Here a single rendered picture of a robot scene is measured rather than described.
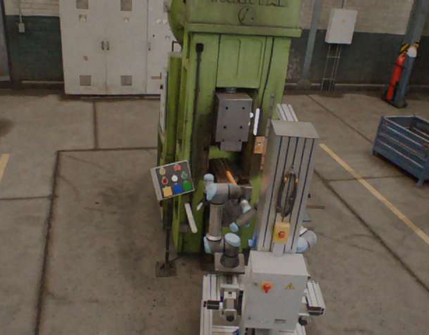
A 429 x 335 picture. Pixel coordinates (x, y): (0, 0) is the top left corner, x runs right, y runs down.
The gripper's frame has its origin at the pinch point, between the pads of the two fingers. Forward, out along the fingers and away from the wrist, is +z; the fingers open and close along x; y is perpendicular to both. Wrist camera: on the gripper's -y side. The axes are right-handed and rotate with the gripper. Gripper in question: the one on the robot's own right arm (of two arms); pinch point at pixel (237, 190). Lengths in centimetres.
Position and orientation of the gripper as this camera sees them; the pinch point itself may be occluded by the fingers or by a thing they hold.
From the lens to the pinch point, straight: 385.3
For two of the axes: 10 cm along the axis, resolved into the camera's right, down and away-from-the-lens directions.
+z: -2.2, -4.4, 8.7
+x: 9.7, -0.3, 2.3
